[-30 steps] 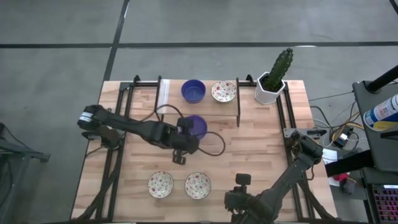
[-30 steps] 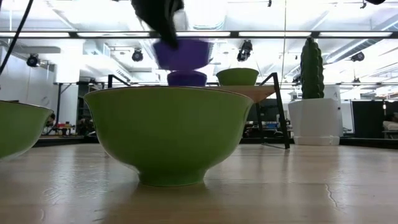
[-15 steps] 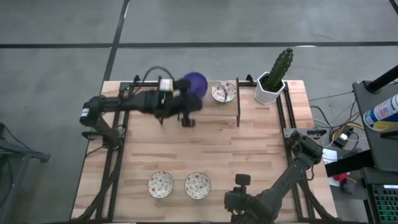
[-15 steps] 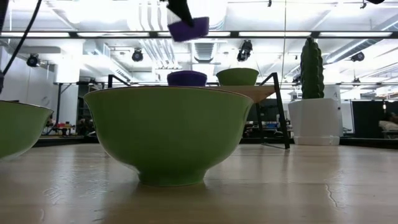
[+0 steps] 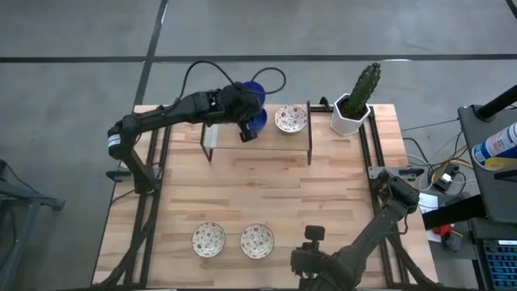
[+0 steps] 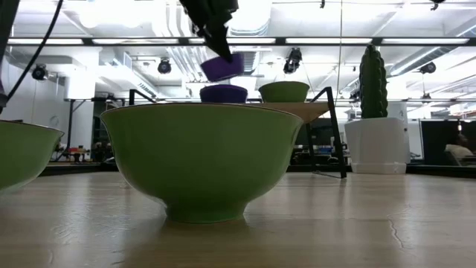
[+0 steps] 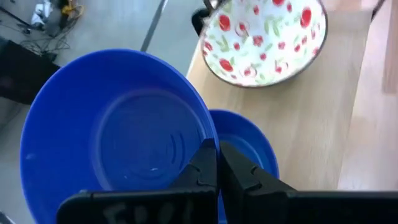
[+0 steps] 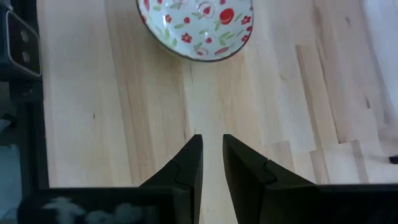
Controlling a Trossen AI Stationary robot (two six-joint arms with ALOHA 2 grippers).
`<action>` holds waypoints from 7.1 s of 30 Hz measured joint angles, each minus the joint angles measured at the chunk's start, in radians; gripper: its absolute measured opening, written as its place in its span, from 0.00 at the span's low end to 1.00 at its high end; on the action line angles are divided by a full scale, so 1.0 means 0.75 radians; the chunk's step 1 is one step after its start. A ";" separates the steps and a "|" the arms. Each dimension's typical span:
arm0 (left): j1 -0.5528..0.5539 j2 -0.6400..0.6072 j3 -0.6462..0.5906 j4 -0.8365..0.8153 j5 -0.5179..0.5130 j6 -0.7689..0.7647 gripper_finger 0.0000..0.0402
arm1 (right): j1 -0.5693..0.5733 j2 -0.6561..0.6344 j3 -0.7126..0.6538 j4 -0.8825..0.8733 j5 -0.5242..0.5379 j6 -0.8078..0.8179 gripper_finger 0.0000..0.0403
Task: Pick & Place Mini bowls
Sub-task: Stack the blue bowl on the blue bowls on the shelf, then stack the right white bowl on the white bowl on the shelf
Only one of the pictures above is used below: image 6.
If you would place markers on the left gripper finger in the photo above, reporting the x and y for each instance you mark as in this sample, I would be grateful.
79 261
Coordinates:
221 42

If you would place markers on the purple plastic mini bowl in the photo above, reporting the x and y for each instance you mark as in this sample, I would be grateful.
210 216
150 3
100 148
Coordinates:
223 95
223 70

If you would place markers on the green floral mini bowl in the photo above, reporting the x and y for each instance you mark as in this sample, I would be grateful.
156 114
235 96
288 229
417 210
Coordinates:
22 152
201 160
284 93

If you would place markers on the black ceiling spotlight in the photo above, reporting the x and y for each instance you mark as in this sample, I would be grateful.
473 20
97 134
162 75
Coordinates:
293 61
428 67
39 72
164 66

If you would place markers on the green cactus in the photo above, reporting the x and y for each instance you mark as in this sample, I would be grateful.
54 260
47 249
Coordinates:
373 82

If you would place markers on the white plant pot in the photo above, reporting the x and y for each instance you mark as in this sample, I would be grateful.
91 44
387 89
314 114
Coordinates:
377 145

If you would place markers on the black partition panel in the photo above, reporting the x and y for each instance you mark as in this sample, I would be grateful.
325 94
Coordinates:
437 143

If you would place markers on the person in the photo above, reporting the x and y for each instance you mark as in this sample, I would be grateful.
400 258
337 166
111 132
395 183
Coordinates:
459 150

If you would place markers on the black ceiling light rail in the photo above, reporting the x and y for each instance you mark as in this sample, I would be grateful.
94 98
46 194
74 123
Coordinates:
375 41

